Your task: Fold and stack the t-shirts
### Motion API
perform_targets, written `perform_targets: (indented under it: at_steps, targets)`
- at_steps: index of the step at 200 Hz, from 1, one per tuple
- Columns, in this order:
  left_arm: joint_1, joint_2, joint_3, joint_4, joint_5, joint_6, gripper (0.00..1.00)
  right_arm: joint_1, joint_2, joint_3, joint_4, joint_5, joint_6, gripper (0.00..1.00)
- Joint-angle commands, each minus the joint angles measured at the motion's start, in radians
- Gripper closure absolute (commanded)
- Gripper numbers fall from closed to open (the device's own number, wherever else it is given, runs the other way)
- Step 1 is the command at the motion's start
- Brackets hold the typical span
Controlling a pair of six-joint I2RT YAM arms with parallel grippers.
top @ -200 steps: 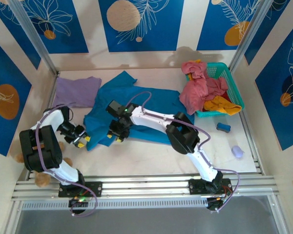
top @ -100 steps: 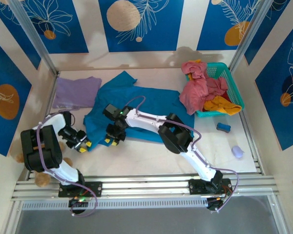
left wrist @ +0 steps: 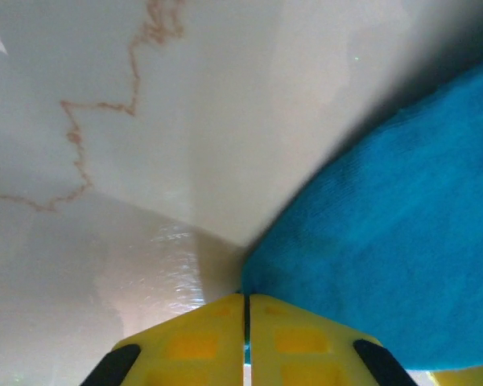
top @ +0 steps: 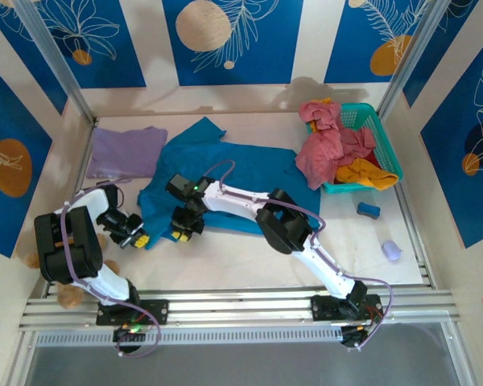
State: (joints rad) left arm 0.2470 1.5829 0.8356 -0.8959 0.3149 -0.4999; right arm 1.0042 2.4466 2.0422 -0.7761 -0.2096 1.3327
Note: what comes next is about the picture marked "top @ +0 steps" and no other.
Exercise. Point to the yellow t-shirt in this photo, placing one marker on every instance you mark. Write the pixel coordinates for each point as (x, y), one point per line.
(366, 173)

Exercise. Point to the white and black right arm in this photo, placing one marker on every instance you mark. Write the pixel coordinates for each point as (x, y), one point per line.
(241, 201)

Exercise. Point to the teal plastic basket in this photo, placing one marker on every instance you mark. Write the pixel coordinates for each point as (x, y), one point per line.
(386, 144)

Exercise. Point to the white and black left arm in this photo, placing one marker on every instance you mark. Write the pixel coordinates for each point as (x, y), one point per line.
(64, 249)

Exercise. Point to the aluminium frame post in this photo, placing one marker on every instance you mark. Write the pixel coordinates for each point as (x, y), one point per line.
(52, 52)
(410, 56)

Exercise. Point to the lilac oval object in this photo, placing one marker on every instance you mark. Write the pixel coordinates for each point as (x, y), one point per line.
(391, 250)

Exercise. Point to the purple t-shirt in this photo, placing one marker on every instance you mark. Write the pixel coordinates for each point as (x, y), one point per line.
(120, 153)

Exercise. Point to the long aluminium base rail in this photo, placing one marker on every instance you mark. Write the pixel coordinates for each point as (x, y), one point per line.
(241, 307)

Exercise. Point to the black controller board green light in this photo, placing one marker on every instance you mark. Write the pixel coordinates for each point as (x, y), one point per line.
(129, 333)

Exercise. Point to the blue bone-shaped object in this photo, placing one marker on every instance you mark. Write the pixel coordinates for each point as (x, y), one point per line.
(367, 210)

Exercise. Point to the pink t-shirt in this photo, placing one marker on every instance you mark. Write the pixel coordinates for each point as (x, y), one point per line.
(320, 157)

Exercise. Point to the red t-shirt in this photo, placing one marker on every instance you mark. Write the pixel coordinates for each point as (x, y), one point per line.
(372, 157)

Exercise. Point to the blue t-shirt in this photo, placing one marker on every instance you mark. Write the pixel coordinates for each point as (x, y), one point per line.
(241, 161)

